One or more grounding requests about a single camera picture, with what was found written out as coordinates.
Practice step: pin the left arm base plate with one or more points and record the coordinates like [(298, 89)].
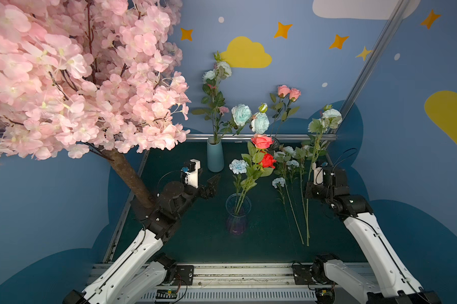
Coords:
[(180, 275)]

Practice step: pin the red and coral rose stem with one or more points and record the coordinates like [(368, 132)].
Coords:
[(261, 162)]

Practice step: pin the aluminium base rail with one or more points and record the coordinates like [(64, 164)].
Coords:
[(240, 283)]

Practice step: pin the blue rose stem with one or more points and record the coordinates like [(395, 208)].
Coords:
[(242, 115), (300, 156)]

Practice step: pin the blue flower bunch purple vase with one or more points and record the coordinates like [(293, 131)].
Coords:
[(330, 119)]

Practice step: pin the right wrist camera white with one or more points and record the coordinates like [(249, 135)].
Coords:
[(318, 175)]

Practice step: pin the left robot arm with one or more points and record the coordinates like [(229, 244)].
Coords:
[(142, 267)]

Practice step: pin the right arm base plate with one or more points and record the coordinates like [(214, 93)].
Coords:
[(302, 274)]

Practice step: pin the pink rose stem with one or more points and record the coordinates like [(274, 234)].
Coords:
[(282, 106)]

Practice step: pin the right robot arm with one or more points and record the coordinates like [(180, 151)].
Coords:
[(395, 283)]

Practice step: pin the pink cherry blossom tree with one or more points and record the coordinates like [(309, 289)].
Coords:
[(90, 77)]

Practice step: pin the aluminium frame back bar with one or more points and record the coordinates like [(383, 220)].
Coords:
[(245, 137)]

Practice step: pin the light blue ceramic vase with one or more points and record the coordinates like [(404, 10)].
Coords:
[(215, 156)]

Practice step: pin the clear ribbed glass vase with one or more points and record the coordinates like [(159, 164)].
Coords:
[(275, 145)]

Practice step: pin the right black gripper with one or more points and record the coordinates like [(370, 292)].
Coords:
[(314, 191)]

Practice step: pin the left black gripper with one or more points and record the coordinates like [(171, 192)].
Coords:
[(205, 190)]

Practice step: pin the aluminium frame corner post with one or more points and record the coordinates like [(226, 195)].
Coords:
[(385, 37)]

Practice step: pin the purple ribbed glass vase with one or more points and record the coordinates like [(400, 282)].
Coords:
[(237, 218)]

